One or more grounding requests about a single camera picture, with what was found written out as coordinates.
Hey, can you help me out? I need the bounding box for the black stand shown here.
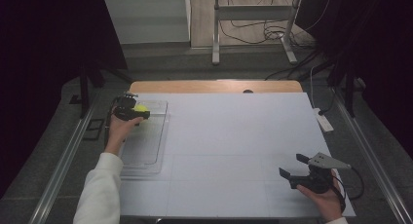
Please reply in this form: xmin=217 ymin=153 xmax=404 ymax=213
xmin=68 ymin=59 xmax=134 ymax=120
xmin=296 ymin=52 xmax=368 ymax=119

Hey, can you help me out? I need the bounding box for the yellow tennis ball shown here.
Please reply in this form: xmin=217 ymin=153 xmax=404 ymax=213
xmin=133 ymin=102 xmax=149 ymax=114

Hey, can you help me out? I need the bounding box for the person's right hand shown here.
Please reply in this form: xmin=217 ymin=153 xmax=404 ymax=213
xmin=295 ymin=170 xmax=346 ymax=223

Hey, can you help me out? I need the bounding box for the white power strip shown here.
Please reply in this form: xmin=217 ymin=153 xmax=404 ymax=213
xmin=312 ymin=107 xmax=335 ymax=133

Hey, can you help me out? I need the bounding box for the wooden table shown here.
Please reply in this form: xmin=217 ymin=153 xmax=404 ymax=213
xmin=129 ymin=80 xmax=304 ymax=94

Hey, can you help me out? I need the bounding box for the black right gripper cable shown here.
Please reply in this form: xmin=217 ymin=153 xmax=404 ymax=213
xmin=330 ymin=168 xmax=365 ymax=212

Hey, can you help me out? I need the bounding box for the aluminium rail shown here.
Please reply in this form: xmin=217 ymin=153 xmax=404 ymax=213
xmin=332 ymin=87 xmax=413 ymax=224
xmin=28 ymin=91 xmax=100 ymax=224

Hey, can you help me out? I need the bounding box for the person's left hand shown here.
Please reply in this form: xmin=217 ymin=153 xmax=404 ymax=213
xmin=103 ymin=113 xmax=146 ymax=157

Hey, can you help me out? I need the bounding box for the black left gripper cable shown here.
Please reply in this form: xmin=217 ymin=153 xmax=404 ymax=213
xmin=103 ymin=96 xmax=120 ymax=149

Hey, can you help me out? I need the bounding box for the white power cable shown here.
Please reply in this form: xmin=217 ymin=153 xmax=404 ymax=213
xmin=309 ymin=65 xmax=318 ymax=110

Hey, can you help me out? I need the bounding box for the clear plastic tray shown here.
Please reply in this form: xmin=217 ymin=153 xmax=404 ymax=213
xmin=118 ymin=99 xmax=171 ymax=179

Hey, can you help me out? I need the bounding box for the white board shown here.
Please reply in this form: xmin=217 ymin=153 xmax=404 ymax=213
xmin=118 ymin=92 xmax=357 ymax=218

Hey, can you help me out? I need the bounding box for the black floor plate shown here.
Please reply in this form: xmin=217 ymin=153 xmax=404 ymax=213
xmin=82 ymin=118 xmax=106 ymax=141

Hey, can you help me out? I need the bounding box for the grey metal stand frame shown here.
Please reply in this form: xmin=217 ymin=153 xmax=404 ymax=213
xmin=211 ymin=0 xmax=304 ymax=66

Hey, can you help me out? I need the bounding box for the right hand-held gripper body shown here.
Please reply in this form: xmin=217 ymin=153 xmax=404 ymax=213
xmin=288 ymin=152 xmax=353 ymax=195

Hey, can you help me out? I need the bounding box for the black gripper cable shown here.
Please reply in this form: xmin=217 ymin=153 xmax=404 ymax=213
xmin=330 ymin=168 xmax=365 ymax=212
xmin=103 ymin=96 xmax=120 ymax=149

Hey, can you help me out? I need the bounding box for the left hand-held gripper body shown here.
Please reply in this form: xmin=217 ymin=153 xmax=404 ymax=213
xmin=113 ymin=92 xmax=139 ymax=122

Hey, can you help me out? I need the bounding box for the tangle of black floor cables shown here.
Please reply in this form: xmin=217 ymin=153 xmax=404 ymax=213
xmin=218 ymin=0 xmax=334 ymax=82

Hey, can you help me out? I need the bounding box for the white cabinet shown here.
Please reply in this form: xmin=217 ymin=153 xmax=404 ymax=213
xmin=103 ymin=0 xmax=192 ymax=46

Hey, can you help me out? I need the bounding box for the dark curtain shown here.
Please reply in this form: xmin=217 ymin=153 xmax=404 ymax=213
xmin=0 ymin=0 xmax=129 ymax=199
xmin=295 ymin=0 xmax=413 ymax=150

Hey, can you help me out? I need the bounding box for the black plug cable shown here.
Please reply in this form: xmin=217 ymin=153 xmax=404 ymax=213
xmin=318 ymin=87 xmax=337 ymax=117

